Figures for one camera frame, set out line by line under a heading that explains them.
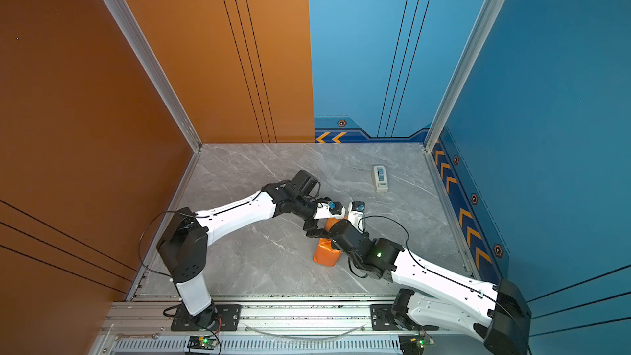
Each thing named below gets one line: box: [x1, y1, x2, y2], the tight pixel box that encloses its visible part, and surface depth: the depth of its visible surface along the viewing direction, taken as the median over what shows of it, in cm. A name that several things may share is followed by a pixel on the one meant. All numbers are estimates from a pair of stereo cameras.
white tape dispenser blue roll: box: [373, 165, 389, 194], surface depth 105 cm
